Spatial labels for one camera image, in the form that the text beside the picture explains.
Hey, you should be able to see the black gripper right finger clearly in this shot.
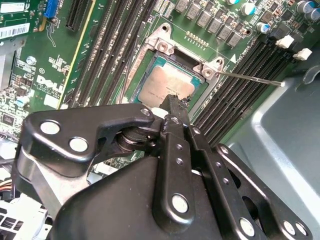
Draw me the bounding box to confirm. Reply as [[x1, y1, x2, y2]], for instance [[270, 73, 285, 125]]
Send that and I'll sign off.
[[178, 95, 314, 240]]

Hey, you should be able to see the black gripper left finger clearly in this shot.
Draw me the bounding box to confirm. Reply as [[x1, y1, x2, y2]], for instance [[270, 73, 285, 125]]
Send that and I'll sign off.
[[15, 93, 197, 227]]

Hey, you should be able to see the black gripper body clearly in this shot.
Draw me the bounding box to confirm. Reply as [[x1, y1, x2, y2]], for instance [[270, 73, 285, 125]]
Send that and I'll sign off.
[[53, 157, 225, 240]]

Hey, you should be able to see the silver topped CPU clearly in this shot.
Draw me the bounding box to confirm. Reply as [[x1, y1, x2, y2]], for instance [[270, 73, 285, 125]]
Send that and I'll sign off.
[[136, 56, 211, 106]]

